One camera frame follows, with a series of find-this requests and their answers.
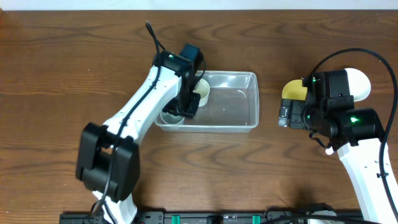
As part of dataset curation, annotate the grey plastic cup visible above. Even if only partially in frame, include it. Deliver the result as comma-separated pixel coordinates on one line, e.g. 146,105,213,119
160,112,185,124

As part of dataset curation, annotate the yellow cup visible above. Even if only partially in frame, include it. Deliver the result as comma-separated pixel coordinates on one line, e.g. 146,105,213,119
282,80,307,101

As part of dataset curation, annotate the white plastic cup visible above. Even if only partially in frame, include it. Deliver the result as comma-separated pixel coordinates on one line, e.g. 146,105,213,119
193,79,210,107

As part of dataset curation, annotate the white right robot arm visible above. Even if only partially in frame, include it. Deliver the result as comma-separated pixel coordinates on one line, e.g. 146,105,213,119
279,99,397,223

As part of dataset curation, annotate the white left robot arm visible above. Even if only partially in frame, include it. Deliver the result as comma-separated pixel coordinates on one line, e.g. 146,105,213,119
76,49,205,223

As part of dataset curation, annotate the clear plastic container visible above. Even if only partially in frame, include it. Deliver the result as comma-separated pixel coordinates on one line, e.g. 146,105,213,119
155,71,259,133

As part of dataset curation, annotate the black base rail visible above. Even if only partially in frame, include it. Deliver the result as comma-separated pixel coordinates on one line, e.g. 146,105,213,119
59,203,364,224

